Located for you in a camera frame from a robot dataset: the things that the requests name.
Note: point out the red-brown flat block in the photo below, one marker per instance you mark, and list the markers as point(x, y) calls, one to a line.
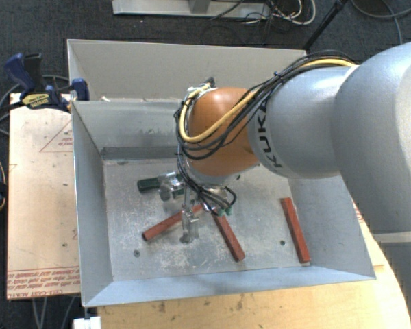
point(231, 238)
point(295, 230)
point(162, 226)

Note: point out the grey metal bin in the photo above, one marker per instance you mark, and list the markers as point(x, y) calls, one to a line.
point(260, 279)

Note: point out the brown cardboard board red print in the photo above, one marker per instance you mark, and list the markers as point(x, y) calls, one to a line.
point(41, 201)

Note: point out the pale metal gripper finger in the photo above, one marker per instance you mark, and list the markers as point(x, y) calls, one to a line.
point(194, 227)
point(185, 230)

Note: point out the dark green flat block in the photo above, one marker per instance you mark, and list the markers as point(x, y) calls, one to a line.
point(148, 184)

